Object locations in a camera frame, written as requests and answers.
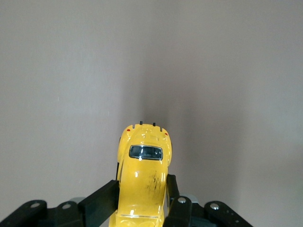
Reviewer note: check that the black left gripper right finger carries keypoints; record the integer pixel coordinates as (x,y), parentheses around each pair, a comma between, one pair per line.
(172,189)

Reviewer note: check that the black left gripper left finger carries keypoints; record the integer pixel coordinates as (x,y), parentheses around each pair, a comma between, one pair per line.
(101,201)

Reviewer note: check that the yellow beetle toy car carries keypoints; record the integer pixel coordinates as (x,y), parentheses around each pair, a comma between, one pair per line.
(142,177)

